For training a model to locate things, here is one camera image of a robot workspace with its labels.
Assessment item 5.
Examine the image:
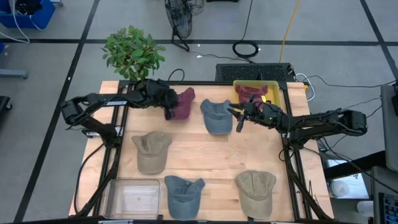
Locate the black fan cable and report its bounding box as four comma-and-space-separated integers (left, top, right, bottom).
189, 50, 254, 63

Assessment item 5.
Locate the green potted plant black pot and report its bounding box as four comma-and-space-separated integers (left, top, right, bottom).
101, 24, 167, 91

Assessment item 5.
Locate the white tape roll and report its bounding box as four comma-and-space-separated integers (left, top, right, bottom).
329, 179, 351, 198

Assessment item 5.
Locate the long black floor cable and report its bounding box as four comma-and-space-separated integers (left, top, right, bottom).
303, 74, 398, 90

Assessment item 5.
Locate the blue storage bin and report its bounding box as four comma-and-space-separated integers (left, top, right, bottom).
0, 0, 57, 30

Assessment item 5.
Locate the grey monitor panel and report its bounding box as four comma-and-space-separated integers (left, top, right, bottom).
380, 83, 398, 174

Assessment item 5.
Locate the yellow plastic bin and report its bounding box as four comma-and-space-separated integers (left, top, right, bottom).
232, 79, 283, 114

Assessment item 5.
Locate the black computer case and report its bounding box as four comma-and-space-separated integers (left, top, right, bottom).
215, 62, 296, 83

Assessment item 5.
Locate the black floor fan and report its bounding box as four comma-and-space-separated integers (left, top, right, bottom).
164, 0, 194, 52

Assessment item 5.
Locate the maroon baseball cap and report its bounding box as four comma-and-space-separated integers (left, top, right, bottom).
169, 86, 196, 121
234, 84, 269, 105

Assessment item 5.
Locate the black chair caster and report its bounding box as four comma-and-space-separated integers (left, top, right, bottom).
0, 95, 13, 113

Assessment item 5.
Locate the dark display screen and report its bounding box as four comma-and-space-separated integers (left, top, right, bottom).
378, 192, 398, 224

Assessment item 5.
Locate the grey furniture foot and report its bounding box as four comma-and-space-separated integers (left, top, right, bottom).
0, 68, 29, 80

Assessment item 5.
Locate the black aluminium table frame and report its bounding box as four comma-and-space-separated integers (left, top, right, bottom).
74, 79, 335, 222

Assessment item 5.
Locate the grey equipment box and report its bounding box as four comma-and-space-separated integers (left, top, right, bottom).
371, 166, 398, 224

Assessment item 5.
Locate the yellow cable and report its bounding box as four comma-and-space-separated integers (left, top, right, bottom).
278, 0, 302, 63

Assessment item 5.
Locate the white looped cable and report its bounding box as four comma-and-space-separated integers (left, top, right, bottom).
294, 72, 316, 103

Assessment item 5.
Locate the khaki baseball cap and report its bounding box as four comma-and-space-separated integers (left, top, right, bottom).
131, 130, 174, 175
234, 169, 277, 220

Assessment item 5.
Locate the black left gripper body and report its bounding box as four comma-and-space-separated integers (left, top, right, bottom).
161, 88, 180, 121

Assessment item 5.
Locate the black coiled cable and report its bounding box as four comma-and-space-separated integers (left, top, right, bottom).
231, 0, 261, 59

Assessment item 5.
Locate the blue-grey baseball cap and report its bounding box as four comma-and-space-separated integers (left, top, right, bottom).
200, 98, 234, 136
164, 175, 206, 221

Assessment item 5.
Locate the black bar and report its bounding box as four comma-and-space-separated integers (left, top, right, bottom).
323, 150, 386, 180

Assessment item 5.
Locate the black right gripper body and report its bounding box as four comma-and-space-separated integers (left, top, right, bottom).
234, 94, 276, 134

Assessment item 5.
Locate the white cup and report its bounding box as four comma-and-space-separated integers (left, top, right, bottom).
356, 200, 374, 218

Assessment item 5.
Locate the black base cable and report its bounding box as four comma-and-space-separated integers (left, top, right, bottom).
73, 143, 105, 215

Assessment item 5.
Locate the clear plastic bin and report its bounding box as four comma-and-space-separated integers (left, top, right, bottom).
101, 179, 162, 221

